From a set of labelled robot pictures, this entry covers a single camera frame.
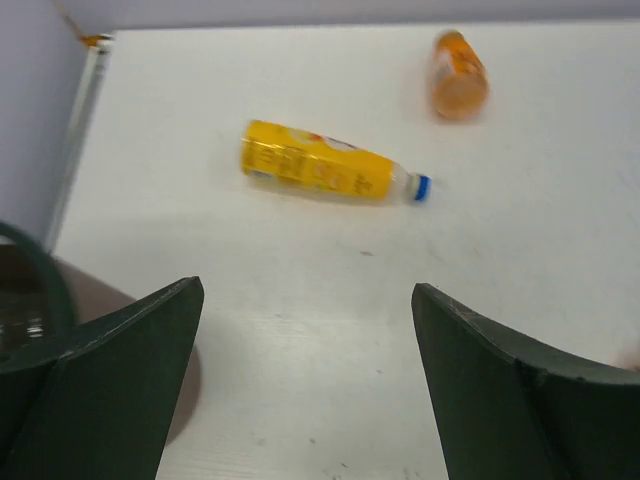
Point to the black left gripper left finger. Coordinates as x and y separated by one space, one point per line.
97 402

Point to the aluminium table edge rail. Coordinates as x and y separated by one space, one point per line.
87 91

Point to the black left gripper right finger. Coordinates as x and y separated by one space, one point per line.
508 406

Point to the small orange bottle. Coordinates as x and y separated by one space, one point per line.
458 81

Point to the yellow label bottle blue cap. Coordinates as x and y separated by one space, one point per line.
301 162

